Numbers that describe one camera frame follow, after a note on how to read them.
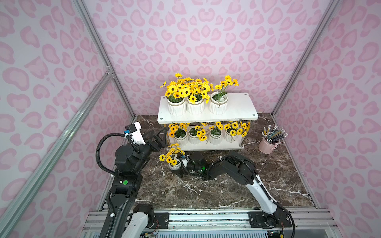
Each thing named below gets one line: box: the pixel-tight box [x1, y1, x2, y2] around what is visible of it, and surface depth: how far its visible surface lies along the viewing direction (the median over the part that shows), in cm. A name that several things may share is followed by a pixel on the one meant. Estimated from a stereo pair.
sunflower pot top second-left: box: [182, 77, 214, 115], surface depth 66 cm
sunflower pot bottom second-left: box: [188, 126, 200, 145], surface depth 93 cm
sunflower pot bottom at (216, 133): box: [208, 121, 224, 145], surface depth 92 cm
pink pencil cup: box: [258, 136, 278, 155], surface depth 95 cm
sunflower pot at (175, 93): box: [159, 72, 188, 117], surface depth 69 cm
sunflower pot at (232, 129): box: [223, 120, 251, 143], surface depth 88 cm
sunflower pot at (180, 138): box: [169, 128, 189, 147], surface depth 92 cm
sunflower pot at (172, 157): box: [158, 142, 186, 171], surface depth 84 cm
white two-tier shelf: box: [157, 92, 259, 150], surface depth 85 cm
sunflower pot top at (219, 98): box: [209, 75, 240, 116], surface depth 71 cm
